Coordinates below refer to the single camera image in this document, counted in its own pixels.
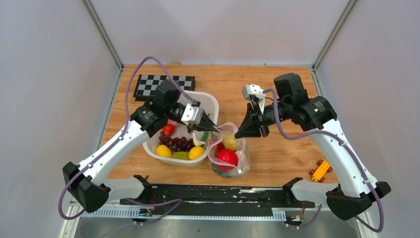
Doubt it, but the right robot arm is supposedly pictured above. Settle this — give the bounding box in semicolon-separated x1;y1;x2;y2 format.
235;73;391;220

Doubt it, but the clear zip top bag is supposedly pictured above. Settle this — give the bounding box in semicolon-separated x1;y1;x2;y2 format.
208;122;250;179

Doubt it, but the yellow lemon toy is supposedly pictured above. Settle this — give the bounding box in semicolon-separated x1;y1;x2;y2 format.
188;146;206;160
156;144;172;158

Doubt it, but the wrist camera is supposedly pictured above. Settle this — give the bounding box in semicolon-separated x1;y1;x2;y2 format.
242;84;266;113
181;103;204;125

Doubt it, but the purple grapes toy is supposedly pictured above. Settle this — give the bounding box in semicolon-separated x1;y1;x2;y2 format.
159;132;195;152

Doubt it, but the white garlic toy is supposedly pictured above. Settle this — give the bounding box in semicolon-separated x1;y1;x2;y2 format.
192;131;206;146

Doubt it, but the purple cable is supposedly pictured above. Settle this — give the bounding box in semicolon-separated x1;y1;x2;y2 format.
263;88;384;233
57;56;198;221

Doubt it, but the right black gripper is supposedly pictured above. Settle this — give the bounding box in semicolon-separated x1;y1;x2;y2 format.
234;99;291;138

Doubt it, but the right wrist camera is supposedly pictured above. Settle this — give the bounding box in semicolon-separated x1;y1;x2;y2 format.
242;84;266;113

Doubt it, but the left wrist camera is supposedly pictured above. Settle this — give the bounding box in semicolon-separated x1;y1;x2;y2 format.
181;103;204;125

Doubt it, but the black white checkerboard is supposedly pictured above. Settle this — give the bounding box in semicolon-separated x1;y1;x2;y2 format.
133;74;196;101

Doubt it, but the white plastic basket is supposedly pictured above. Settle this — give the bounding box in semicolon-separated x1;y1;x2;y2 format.
143;91;219;168

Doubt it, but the white slotted cable duct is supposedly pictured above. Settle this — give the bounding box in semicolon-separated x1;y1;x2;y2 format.
85;207;287;221

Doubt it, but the yellow red toy car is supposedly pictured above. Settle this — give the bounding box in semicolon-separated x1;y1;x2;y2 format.
309;160;333;183

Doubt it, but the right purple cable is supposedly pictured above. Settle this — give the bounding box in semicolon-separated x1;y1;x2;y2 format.
263;88;384;233

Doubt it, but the yellow pear toy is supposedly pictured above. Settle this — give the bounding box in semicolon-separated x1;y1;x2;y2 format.
222;132;237;151

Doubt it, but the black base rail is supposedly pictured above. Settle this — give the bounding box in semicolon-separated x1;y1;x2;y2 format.
135;183;315;217

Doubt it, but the green yellow mango toy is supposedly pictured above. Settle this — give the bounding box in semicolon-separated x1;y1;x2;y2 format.
172;151;190;160

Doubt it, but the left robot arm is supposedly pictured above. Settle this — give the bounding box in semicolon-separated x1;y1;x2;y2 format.
62;80;218;213

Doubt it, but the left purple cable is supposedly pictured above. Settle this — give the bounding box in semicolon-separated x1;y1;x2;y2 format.
57;56;198;221

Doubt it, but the green chili pepper toy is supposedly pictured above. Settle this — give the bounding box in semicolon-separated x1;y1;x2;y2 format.
201;131;209;141

